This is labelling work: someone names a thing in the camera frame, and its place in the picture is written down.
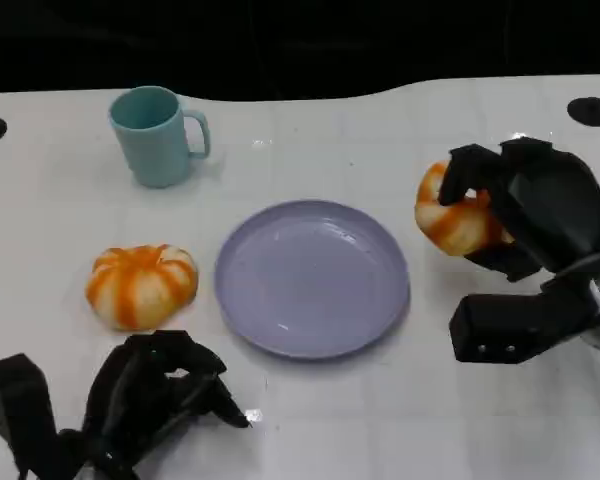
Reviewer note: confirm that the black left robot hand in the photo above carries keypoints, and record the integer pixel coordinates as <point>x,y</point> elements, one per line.
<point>125,400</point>

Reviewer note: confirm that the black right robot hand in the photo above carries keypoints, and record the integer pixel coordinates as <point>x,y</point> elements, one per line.
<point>555,210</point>

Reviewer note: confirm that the orange and white bread roll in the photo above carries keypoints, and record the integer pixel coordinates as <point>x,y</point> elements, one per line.
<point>140,287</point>
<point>450,225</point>

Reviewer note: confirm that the lilac plate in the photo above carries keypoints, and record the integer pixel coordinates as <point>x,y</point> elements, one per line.
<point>310,280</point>

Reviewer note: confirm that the pale green mug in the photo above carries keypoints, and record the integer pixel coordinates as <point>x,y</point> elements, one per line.
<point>152,147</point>

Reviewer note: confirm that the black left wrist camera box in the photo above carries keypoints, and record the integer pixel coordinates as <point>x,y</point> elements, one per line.
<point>17,410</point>

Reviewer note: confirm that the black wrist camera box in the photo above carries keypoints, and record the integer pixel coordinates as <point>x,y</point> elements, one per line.
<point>17,410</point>
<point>505,327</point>

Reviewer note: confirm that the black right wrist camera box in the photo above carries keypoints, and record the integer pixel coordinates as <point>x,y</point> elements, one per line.
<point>505,327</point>

